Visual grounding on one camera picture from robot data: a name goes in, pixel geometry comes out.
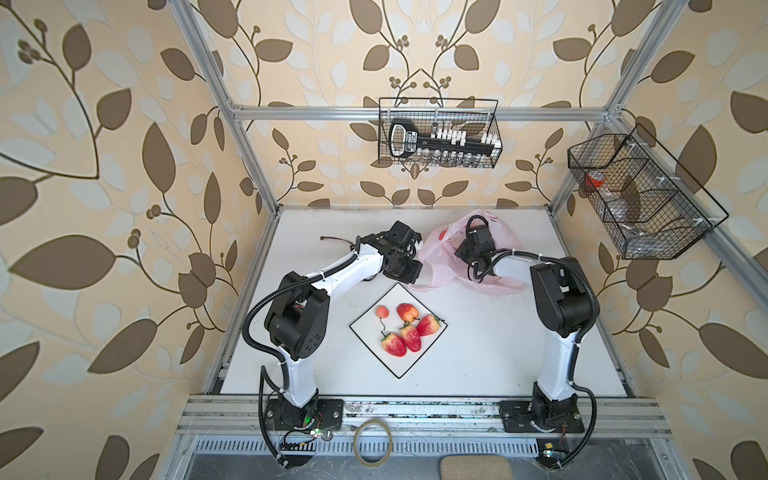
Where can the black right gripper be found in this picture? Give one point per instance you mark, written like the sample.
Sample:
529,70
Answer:
461,251

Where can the tape roll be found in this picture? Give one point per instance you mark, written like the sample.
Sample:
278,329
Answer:
373,443

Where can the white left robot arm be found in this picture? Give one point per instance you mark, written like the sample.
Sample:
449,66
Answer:
290,323

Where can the red fake strawberry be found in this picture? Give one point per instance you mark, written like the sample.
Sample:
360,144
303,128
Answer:
411,338
429,325

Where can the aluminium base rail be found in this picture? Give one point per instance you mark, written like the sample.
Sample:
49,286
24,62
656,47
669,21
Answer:
629,418

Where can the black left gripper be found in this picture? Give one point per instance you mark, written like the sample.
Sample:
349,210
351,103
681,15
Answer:
416,268

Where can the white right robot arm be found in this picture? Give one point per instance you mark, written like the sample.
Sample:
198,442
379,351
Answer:
567,307

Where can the brown pad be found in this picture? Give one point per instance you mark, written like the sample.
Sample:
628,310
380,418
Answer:
475,467

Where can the black wire side basket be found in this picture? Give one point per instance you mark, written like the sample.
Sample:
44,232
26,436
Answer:
652,205

